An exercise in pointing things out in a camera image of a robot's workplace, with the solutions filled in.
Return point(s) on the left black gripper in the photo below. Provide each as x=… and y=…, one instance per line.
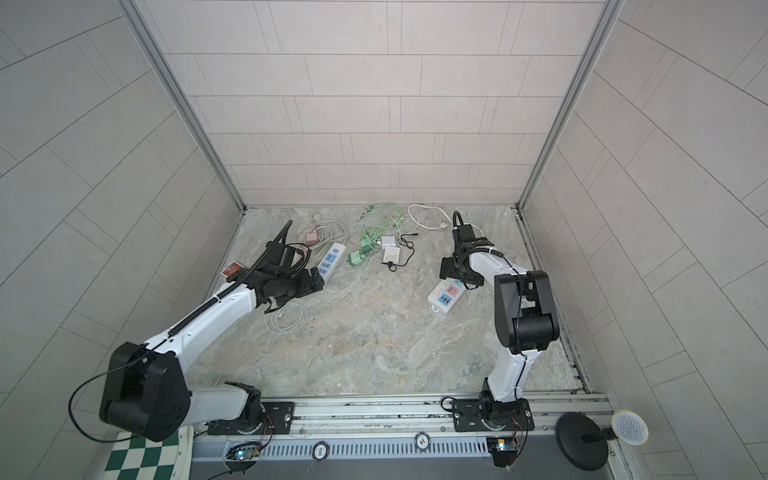
x=308, y=285

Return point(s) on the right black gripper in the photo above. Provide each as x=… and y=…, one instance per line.
x=449, y=269

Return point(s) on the long colourful socket power strip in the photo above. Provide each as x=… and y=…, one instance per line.
x=445, y=295

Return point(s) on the white charger with black cable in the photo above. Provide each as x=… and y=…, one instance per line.
x=399, y=257

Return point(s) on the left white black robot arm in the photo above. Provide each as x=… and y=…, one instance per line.
x=145, y=390

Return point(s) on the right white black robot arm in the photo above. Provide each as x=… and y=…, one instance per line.
x=525, y=322

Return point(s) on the small blue socket power strip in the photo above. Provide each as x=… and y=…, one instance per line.
x=331, y=260

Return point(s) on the red card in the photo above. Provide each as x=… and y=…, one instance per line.
x=232, y=269

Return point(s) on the green charger block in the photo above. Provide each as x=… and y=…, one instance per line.
x=356, y=258

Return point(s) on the left circuit board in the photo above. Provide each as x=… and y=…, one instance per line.
x=244, y=452

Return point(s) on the circuit board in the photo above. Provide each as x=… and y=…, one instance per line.
x=504, y=451
x=244, y=452

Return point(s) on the right circuit board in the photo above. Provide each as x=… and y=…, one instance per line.
x=504, y=451

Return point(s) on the black round stand base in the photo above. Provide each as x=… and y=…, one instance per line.
x=583, y=443

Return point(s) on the green white checkerboard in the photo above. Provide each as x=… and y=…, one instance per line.
x=139, y=458

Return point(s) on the white round mesh disc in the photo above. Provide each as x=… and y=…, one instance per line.
x=630, y=427

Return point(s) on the pink charger with cable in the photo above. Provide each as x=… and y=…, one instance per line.
x=312, y=233

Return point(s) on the aluminium rail frame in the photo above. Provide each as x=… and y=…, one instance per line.
x=391, y=427

